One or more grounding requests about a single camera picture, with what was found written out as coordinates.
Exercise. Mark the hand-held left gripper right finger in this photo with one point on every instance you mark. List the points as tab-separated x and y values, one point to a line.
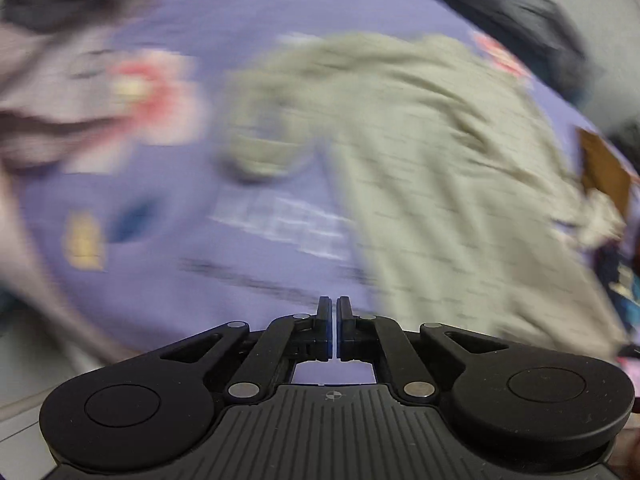
342	332

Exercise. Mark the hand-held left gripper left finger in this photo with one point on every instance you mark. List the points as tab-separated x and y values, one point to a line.
325	332

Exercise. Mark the pale green dotted garment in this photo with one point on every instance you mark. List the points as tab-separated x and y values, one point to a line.
450	185

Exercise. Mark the brown cardboard piece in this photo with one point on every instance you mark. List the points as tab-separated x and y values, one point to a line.
605	170

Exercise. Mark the purple floral bedsheet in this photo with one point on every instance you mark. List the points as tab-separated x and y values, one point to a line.
250	20

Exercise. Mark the dark padded jacket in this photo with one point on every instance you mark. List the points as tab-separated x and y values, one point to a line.
525	10

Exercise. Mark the grey patterned cloth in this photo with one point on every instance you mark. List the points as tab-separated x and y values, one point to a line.
40	85

